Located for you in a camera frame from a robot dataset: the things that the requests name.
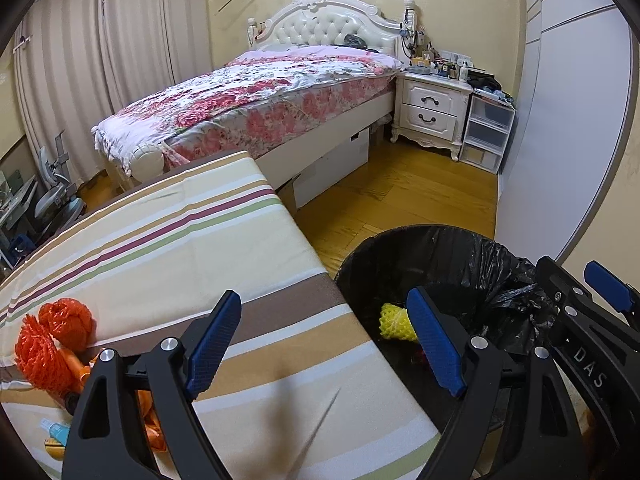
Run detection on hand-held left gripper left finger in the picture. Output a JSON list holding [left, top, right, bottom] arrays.
[[61, 289, 243, 480]]

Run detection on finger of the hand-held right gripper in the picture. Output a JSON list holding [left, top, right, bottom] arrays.
[[536, 256, 601, 342], [584, 260, 640, 328]]

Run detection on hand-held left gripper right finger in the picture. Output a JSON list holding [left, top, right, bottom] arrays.
[[405, 286, 593, 480]]

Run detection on black plastic bin liner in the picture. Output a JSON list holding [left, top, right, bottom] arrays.
[[337, 226, 566, 361]]

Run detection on black round trash bin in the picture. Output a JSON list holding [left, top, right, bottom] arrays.
[[334, 225, 568, 441]]

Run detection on orange plastic wrapper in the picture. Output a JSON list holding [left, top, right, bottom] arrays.
[[131, 387, 168, 455]]

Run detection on orange plastic packet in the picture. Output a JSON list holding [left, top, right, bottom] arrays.
[[59, 349, 101, 401]]

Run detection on small orange foam net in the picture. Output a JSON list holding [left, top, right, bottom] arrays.
[[38, 298, 96, 347]]

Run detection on large orange foam net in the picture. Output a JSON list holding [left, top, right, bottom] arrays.
[[14, 312, 91, 397]]

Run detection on small blue-capped tube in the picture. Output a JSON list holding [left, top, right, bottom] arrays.
[[46, 421, 72, 447]]

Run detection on yellow foam net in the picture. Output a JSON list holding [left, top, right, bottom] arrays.
[[379, 302, 422, 345]]

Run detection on white wardrobe door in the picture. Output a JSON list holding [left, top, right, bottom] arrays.
[[492, 0, 633, 266]]

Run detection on translucent plastic drawer unit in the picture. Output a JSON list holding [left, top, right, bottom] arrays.
[[459, 92, 516, 175]]

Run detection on white storage box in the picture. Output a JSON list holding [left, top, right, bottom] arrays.
[[292, 127, 371, 211]]

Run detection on exercise machine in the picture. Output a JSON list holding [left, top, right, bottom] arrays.
[[32, 130, 86, 233]]

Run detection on white two-drawer nightstand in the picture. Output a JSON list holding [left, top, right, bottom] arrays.
[[390, 71, 473, 161]]

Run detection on pile of dark items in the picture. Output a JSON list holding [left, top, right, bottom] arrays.
[[467, 72, 516, 106]]

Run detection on pink floral quilt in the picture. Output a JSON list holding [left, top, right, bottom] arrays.
[[92, 44, 405, 171]]

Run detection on glass top desk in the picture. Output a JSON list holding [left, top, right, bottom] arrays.
[[0, 167, 38, 271]]

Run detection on cluster of small bottles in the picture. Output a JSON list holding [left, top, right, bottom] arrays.
[[406, 45, 473, 81]]

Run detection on beige striped curtain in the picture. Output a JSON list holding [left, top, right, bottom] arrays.
[[100, 0, 176, 111], [12, 0, 108, 186]]

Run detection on white bed with tufted headboard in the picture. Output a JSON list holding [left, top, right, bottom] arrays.
[[92, 0, 407, 211]]

